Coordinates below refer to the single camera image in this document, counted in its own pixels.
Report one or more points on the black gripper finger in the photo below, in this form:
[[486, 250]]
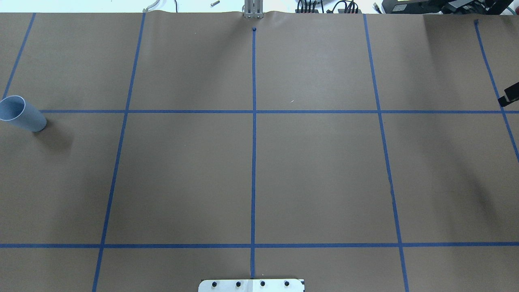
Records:
[[511, 94]]

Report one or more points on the light blue plastic cup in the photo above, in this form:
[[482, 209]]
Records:
[[16, 111]]

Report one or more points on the black equipment box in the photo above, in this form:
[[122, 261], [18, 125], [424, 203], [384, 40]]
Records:
[[458, 7]]

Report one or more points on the grey metal camera post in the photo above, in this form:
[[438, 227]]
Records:
[[253, 9]]

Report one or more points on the white metal base plate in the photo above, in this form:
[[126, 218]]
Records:
[[252, 285]]

